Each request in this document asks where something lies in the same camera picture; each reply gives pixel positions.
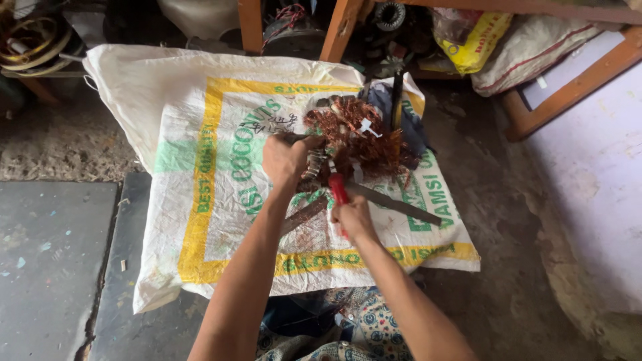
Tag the person's right hand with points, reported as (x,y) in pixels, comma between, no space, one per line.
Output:
(357,220)

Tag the rusty flat metal file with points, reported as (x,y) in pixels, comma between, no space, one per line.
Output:
(303,214)

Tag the white plastic tie piece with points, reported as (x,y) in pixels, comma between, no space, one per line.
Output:
(368,127)

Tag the flat grey metal file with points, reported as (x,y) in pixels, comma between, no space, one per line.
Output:
(396,204)

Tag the white printed woven sack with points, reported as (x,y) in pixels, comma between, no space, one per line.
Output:
(200,165)

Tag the person's patterned floral clothing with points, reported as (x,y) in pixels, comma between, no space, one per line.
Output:
(361,326)

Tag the dark metal hand tool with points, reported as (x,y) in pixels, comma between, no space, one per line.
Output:
(293,137)

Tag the white sack with red stripe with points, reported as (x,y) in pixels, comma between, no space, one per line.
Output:
(531,52)

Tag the person's left fingers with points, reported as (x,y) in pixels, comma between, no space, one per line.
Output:
(307,143)

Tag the metal motor stator core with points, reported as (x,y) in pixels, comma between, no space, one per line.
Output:
(313,168)

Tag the orange wooden table frame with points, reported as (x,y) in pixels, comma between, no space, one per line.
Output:
(341,27)

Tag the person's right fingers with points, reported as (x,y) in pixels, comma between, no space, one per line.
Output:
(339,214)

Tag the black metal rod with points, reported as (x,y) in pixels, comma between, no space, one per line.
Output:
(397,98)

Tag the lavender board with wooden frame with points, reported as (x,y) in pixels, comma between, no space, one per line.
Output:
(587,150)

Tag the dark blue cloth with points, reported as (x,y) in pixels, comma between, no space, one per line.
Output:
(409,118)

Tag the yellow plastic bag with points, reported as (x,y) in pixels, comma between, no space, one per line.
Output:
(474,42)

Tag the person's left hand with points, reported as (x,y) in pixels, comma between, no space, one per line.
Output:
(283,163)

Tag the plain white bag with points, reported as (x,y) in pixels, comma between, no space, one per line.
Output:
(200,17)

